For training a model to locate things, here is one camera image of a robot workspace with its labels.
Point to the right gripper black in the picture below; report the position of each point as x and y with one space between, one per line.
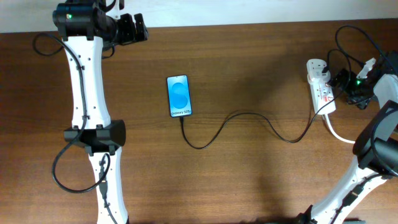
341 78

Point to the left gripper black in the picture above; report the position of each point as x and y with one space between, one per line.
130 36

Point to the blue Samsung Galaxy smartphone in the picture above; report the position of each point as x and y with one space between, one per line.
179 96

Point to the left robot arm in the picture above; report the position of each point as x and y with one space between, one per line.
87 29

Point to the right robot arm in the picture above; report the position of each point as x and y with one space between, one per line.
374 162

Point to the white USB charger plug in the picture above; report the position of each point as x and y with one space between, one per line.
316 69

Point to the white power strip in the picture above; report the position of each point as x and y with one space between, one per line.
322 94

